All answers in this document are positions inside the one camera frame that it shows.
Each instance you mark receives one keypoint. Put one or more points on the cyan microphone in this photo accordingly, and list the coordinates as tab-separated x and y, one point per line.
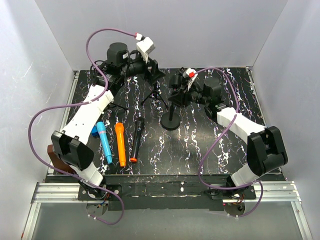
101	129

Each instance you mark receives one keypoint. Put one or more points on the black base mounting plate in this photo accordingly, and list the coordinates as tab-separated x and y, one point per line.
160	192

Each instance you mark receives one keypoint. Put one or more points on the orange microphone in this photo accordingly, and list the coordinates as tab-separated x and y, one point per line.
119	130

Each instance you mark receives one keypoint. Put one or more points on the round base stand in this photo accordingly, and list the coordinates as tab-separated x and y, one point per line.
171	120
181	72

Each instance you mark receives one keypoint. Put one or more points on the brown box with clear lid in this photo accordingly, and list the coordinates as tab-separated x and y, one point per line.
58	163

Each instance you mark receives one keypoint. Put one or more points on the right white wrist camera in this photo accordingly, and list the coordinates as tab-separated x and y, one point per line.
190	75

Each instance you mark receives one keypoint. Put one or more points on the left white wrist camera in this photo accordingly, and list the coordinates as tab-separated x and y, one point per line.
144	46

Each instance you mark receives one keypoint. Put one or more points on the black microphone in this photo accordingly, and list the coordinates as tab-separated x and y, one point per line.
138	131

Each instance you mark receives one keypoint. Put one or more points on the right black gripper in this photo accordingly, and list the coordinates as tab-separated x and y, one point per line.
181	98

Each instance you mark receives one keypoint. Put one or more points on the tall black tripod stand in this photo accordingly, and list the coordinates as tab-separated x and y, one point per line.
156	95

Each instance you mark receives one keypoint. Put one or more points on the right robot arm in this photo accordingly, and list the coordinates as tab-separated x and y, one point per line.
265	147

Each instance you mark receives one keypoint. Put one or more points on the aluminium rail frame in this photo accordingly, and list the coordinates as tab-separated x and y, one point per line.
273	191

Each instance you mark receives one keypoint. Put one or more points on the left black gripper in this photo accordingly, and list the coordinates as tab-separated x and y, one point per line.
155	74

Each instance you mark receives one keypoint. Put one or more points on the blue white toy block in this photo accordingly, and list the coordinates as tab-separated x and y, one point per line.
94	132

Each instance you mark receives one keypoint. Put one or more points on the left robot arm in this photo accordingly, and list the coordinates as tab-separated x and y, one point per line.
70	144

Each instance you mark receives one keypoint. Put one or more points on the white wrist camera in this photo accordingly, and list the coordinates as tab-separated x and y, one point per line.
144	46
190	75

